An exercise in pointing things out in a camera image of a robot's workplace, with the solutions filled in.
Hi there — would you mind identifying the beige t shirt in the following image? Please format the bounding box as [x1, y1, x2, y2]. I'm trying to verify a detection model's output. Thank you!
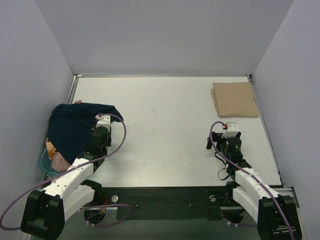
[211, 82, 259, 118]

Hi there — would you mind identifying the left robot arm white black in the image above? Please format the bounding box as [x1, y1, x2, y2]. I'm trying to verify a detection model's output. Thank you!
[20, 124, 112, 240]

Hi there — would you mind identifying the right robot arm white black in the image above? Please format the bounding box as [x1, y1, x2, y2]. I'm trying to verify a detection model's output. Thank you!
[206, 131, 302, 240]

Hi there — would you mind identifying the navy blue t shirt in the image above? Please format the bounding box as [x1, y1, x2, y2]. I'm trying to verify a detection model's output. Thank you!
[47, 102, 124, 165]

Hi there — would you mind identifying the pink patterned t shirt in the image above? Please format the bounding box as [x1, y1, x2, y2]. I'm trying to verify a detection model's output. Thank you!
[44, 99, 83, 174]

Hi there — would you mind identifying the teal plastic basket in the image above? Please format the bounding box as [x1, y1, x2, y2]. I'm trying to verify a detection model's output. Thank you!
[38, 147, 60, 177]

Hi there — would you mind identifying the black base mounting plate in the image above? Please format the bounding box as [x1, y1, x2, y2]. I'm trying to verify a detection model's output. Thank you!
[85, 186, 245, 224]

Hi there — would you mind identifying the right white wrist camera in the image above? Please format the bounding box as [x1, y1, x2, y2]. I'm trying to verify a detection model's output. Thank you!
[222, 121, 240, 139]

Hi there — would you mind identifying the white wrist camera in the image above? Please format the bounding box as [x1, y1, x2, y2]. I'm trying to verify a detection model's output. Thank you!
[95, 114, 111, 130]
[222, 121, 240, 139]

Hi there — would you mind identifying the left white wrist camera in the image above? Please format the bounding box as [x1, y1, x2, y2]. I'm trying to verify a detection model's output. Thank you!
[95, 114, 111, 130]

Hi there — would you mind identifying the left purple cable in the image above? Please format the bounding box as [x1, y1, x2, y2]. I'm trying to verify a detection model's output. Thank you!
[0, 114, 135, 230]

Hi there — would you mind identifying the aluminium frame rail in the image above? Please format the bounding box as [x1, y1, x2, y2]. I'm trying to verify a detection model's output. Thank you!
[273, 186, 300, 209]

